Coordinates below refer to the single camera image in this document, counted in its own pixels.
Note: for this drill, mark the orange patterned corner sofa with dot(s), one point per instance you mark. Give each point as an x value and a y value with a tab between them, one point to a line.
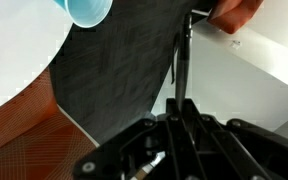
24	143

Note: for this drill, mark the light blue plastic cup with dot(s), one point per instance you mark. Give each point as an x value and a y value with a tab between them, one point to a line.
87	11

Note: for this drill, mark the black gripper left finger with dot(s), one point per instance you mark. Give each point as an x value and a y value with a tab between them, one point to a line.
144	150

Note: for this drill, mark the orange bench with white legs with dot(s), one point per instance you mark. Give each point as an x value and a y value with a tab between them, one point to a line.
234	13

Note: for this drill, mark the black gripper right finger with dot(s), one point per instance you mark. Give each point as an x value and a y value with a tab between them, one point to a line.
244	150

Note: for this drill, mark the white round pedestal table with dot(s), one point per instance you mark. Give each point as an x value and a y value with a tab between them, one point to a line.
14	50

